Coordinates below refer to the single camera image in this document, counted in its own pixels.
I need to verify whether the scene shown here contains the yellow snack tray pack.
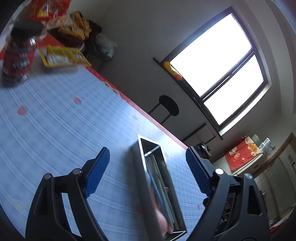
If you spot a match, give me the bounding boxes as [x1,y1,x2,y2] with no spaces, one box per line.
[38,45,92,68]

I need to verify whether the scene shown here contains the white plastic bag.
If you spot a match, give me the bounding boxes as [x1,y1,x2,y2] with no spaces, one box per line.
[95,34,117,59]

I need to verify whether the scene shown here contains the red snack bag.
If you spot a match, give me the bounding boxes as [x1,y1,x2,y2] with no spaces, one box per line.
[30,0,71,20]

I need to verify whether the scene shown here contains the blue chopstick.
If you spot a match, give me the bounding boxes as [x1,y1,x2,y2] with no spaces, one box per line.
[148,160,170,223]

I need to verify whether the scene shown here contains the black round chair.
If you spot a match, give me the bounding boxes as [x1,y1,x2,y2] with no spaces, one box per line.
[148,95,180,124]

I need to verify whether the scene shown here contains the yellow packet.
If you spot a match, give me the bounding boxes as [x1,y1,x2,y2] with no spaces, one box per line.
[163,61,183,81]

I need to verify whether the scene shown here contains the yellow snack bags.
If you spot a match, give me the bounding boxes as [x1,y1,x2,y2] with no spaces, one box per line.
[58,11,90,39]

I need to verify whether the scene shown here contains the pink spoon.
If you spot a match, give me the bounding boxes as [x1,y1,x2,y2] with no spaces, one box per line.
[151,199,173,235]

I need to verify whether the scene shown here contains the clear plastic containers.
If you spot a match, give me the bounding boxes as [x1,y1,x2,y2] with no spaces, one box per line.
[252,134,277,154]

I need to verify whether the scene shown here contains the steel perforated utensil tray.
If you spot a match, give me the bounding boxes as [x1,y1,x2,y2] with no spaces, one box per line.
[132,134,187,240]

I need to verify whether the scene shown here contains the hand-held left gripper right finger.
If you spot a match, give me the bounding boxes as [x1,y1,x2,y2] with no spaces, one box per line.
[186,146,271,241]

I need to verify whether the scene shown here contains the black pressure cooker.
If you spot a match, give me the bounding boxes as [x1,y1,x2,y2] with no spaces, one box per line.
[195,143,212,158]

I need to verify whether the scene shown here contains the green chopstick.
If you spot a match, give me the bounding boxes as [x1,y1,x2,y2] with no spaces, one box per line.
[151,156,179,229]

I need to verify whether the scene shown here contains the white refrigerator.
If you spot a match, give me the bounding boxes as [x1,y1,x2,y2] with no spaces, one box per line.
[212,138,267,183]

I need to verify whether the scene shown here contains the wooden door frame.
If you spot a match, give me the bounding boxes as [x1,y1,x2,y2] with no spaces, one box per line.
[253,132,296,186]

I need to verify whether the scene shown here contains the black metal frame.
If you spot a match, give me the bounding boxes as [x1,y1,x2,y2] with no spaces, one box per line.
[182,122,216,144]

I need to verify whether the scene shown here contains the snack jar with black lid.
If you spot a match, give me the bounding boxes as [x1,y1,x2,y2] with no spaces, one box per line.
[2,20,45,87]

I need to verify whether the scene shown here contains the red printed cloth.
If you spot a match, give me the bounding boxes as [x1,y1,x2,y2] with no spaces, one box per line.
[225,136,260,172]

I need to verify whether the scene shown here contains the dark framed window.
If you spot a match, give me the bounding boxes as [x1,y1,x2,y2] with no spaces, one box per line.
[169,6,269,136]

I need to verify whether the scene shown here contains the pile of snack bags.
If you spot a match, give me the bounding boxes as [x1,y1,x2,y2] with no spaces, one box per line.
[60,20,102,54]

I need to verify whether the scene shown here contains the blue plaid table mat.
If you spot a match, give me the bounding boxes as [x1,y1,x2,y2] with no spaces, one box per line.
[0,67,208,241]

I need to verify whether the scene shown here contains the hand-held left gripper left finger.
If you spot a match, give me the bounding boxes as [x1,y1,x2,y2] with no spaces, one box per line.
[25,147,111,241]

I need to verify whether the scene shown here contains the dark windowsill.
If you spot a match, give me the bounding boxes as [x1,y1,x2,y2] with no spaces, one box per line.
[152,57,224,141]

